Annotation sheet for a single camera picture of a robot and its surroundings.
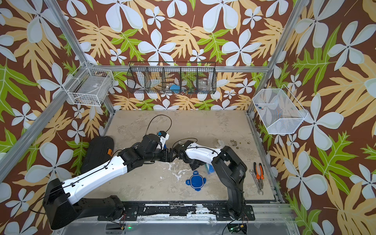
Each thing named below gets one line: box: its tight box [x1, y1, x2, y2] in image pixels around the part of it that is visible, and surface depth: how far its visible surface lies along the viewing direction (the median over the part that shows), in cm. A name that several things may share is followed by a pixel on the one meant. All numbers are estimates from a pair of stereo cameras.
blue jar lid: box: [185, 170, 207, 192], surface depth 86 cm
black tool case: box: [80, 136, 115, 174], surface depth 92 cm
